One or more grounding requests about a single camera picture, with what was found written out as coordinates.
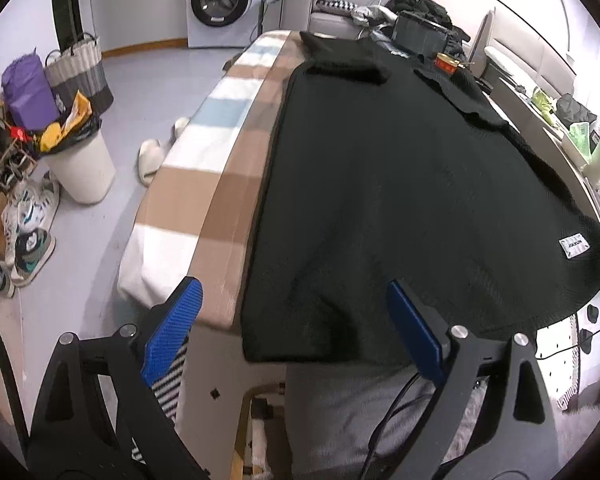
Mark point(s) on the white slipper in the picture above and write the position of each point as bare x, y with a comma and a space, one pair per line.
181, 127
152, 160

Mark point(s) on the white trash bin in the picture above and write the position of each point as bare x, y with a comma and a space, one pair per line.
80, 170

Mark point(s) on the grey sofa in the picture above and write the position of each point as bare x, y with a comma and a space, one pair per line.
325, 22

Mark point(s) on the beige upright board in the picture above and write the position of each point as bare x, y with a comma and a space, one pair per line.
481, 40

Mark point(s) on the wooden stool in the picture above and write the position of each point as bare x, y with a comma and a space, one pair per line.
242, 425

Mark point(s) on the yellow green cloth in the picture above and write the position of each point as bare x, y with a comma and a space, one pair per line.
542, 105

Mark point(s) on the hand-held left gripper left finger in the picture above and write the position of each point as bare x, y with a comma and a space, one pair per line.
172, 330

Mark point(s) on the white dotted cloth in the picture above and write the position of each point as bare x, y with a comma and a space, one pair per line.
555, 355

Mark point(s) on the red round tin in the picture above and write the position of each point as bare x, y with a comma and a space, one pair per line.
446, 64

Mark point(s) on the black jacket pile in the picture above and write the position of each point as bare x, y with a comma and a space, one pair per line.
425, 4

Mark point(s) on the grey side cabinet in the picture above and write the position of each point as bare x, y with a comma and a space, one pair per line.
525, 110

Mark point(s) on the white sneaker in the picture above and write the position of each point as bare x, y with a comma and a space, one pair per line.
30, 207

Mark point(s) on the beige sofa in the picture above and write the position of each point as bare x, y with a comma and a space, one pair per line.
530, 45

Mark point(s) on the person's grey pants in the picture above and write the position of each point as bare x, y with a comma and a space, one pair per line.
340, 420

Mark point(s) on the black white striped cloth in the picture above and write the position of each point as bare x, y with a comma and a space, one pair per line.
167, 385

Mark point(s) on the striped woven basket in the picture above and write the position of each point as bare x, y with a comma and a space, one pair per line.
77, 72

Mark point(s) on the purple bag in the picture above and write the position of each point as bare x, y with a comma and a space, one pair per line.
27, 87

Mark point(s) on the dark grey cloth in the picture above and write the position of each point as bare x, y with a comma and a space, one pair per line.
575, 109

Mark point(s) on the white cabinet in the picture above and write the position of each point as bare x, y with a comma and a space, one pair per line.
140, 15

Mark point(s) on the green packet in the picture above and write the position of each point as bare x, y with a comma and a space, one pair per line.
579, 137

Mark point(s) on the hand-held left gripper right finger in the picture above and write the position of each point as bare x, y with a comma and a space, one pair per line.
415, 330

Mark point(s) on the checkered pillow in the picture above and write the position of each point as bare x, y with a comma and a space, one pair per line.
337, 6

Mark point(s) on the yellow packaging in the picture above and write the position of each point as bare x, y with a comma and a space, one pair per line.
62, 125

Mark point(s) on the plaid blanket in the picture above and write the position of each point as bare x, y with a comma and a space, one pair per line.
205, 160

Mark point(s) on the black knitted sweater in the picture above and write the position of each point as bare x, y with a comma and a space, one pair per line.
380, 185

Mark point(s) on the black storage box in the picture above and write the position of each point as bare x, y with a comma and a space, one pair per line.
420, 32

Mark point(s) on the white washing machine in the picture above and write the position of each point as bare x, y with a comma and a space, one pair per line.
220, 0

